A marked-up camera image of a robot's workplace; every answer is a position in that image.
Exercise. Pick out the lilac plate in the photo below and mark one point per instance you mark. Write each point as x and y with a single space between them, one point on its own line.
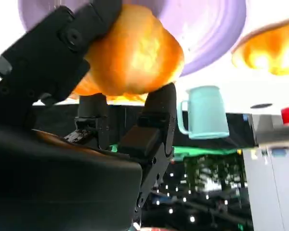
207 31

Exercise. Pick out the green cloth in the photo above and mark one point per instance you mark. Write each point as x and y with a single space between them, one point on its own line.
202 151

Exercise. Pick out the pale green mug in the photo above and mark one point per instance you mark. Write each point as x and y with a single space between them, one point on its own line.
207 113

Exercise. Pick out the orange and white bread roll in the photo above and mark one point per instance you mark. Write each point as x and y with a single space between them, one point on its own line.
269 53
139 60

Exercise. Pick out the grey cabinet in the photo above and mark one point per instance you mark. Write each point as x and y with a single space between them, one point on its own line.
272 183

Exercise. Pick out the black table grommet hole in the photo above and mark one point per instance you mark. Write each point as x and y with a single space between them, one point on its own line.
261 106

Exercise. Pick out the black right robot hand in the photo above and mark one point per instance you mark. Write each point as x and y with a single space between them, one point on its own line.
50 173

